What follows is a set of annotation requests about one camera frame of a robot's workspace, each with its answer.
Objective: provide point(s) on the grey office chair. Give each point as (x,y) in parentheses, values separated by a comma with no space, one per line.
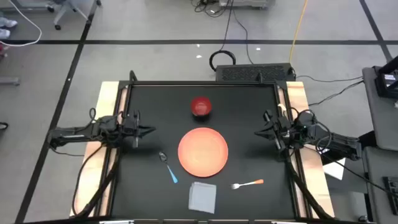
(66,7)

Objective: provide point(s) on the black metal beam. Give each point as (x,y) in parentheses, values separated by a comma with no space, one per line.
(368,137)

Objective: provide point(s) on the grey side table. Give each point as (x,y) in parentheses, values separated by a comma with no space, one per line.
(376,186)

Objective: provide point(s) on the silver metal bracket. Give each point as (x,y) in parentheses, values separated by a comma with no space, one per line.
(116,222)
(289,222)

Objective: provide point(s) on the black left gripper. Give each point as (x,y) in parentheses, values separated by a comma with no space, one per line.
(129,127)

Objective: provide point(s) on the black box with label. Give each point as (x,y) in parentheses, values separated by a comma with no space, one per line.
(388,81)

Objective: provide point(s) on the person's white shoe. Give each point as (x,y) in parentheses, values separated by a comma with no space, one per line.
(7,22)
(3,33)

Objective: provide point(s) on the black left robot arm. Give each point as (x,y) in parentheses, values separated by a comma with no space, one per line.
(71,134)

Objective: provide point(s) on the grey metal table foot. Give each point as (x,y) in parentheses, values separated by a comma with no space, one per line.
(9,81)

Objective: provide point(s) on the black keyboard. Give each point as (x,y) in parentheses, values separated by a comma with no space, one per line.
(392,194)

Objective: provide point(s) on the black metal table frame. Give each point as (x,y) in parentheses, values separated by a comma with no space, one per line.
(202,83)

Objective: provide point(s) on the white paper sheet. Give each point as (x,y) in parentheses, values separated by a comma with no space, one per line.
(335,169)

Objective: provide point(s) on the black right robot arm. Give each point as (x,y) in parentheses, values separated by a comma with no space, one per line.
(335,141)

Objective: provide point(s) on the black computer case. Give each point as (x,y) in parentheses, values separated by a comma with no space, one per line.
(253,73)

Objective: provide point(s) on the pale yellow tag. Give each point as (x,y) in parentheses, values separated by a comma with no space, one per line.
(281,107)

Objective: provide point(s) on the orange round plate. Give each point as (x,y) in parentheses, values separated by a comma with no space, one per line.
(202,152)

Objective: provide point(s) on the red bowl with black outside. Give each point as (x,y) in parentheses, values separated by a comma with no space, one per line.
(201,106)

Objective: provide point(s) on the grey folded cloth napkin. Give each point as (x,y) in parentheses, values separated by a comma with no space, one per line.
(202,197)

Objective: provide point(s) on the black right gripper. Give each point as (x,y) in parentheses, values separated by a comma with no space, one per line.
(282,129)

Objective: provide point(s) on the grey cart top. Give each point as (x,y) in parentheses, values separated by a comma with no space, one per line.
(379,109)

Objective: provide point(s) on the grey device housing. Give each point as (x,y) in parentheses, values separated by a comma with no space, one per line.
(245,3)

